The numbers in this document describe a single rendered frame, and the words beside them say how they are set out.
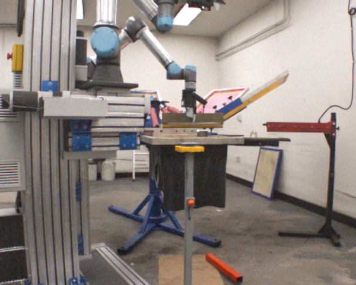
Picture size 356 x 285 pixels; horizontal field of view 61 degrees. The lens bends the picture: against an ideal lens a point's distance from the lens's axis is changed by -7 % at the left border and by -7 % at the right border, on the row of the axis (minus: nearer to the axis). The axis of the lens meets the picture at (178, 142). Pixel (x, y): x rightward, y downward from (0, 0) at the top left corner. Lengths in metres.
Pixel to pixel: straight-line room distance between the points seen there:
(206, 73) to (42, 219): 5.85
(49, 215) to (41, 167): 0.24
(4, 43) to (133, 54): 2.57
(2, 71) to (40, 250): 5.48
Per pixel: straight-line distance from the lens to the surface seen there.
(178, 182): 2.07
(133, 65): 6.75
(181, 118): 2.07
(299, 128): 2.98
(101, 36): 1.43
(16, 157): 1.58
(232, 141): 2.05
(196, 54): 7.09
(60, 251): 1.76
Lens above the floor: 1.07
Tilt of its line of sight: 3 degrees down
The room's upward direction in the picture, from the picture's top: straight up
